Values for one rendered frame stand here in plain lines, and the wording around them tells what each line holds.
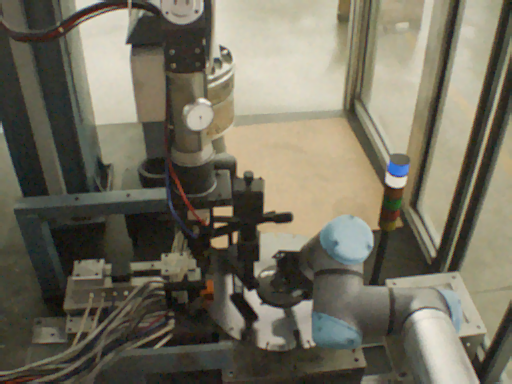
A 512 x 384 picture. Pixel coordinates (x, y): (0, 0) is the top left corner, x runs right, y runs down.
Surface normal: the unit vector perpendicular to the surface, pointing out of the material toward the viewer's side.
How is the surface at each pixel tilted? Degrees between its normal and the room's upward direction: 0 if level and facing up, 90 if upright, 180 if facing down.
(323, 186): 0
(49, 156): 90
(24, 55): 90
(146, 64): 90
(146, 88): 90
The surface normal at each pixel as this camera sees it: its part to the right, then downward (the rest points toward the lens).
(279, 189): 0.00, -0.78
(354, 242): 0.23, -0.37
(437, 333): -0.05, -0.95
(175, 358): 0.11, 0.62
